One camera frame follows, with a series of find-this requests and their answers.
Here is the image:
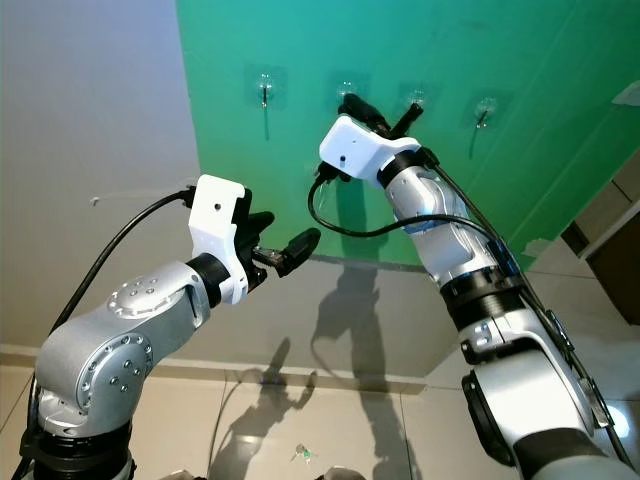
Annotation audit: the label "keys with green tag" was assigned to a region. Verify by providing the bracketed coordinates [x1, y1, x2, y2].
[289, 444, 316, 467]

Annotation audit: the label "green board with hooks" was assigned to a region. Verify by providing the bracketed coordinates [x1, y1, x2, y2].
[175, 0, 640, 272]

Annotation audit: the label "grey robot leg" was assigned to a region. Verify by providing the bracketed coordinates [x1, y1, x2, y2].
[316, 467, 373, 480]

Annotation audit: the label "brown wooden cabinet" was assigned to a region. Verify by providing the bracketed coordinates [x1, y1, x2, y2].
[558, 148, 640, 327]

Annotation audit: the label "clear adhesive wall hook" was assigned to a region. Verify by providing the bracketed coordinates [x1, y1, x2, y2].
[398, 80, 437, 111]
[468, 92, 511, 131]
[245, 65, 287, 111]
[328, 75, 366, 99]

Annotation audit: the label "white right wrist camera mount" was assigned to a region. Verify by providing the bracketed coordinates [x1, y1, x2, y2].
[317, 112, 422, 190]

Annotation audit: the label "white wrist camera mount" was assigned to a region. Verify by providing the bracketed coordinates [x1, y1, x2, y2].
[317, 112, 422, 190]
[187, 174, 252, 307]

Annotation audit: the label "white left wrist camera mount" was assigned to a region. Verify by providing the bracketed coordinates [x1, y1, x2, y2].
[187, 174, 252, 307]

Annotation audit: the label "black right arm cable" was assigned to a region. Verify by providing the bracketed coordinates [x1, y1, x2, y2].
[306, 160, 526, 277]

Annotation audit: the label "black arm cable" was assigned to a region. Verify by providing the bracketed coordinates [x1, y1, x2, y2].
[306, 160, 526, 277]
[28, 187, 198, 471]

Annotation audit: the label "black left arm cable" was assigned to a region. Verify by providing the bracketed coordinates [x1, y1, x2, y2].
[28, 187, 198, 471]

